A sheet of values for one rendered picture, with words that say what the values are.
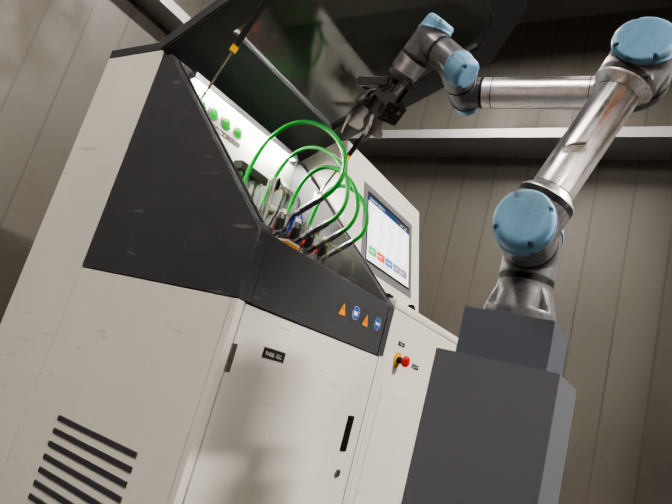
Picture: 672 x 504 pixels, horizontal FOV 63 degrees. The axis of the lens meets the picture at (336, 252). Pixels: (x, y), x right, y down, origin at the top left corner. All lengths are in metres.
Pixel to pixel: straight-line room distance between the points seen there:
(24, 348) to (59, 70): 1.83
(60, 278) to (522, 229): 1.21
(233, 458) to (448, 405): 0.48
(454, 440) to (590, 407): 2.12
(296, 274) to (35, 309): 0.77
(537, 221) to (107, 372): 1.00
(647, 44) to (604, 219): 2.25
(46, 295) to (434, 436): 1.11
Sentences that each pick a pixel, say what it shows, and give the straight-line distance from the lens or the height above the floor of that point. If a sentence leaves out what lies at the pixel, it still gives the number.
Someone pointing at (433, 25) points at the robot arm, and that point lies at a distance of 1.41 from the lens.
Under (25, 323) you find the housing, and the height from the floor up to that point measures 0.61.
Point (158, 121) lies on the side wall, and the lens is 1.64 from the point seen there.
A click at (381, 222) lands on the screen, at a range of 2.25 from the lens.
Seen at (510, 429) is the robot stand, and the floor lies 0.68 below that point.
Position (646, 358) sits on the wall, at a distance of 3.23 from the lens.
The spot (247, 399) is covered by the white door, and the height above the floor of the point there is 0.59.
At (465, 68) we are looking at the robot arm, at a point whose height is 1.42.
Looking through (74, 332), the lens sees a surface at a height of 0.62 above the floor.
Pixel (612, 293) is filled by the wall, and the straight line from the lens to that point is 3.30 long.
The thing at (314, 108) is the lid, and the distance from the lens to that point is 2.02.
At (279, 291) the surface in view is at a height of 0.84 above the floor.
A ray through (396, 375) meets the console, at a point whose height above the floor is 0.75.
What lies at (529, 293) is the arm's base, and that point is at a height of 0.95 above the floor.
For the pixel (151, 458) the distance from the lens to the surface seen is 1.26.
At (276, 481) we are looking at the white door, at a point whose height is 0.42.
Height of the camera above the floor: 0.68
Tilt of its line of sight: 13 degrees up
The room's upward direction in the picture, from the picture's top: 16 degrees clockwise
